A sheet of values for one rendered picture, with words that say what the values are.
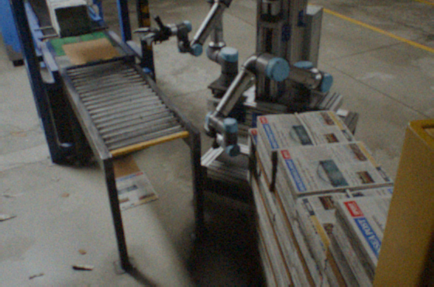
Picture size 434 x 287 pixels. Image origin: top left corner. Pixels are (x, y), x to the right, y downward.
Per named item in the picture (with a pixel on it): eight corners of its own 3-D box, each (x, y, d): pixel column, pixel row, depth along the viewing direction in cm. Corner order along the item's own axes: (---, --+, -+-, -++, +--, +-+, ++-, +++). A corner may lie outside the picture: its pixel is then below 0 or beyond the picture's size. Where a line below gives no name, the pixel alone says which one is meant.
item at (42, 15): (113, 39, 414) (111, 29, 409) (40, 52, 390) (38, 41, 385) (79, 1, 534) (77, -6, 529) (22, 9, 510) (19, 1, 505)
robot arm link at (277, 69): (319, 68, 267) (258, 50, 230) (339, 77, 257) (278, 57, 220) (311, 88, 270) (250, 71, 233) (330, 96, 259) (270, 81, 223)
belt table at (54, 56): (137, 65, 359) (136, 53, 354) (53, 82, 334) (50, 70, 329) (114, 39, 413) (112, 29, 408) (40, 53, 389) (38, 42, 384)
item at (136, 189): (159, 198, 323) (159, 197, 322) (121, 211, 312) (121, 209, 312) (142, 171, 352) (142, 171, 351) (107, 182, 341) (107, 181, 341)
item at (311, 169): (362, 142, 187) (363, 140, 186) (394, 184, 162) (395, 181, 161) (277, 150, 183) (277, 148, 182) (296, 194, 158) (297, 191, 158)
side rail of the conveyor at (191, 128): (201, 150, 253) (201, 132, 247) (193, 153, 251) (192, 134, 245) (132, 69, 358) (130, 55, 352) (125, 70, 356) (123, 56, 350)
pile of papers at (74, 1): (92, 32, 404) (87, 2, 391) (58, 37, 393) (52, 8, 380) (83, 21, 434) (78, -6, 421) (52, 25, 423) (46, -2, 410)
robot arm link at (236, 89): (249, 42, 239) (199, 119, 240) (262, 48, 232) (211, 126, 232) (260, 53, 248) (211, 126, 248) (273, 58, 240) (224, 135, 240)
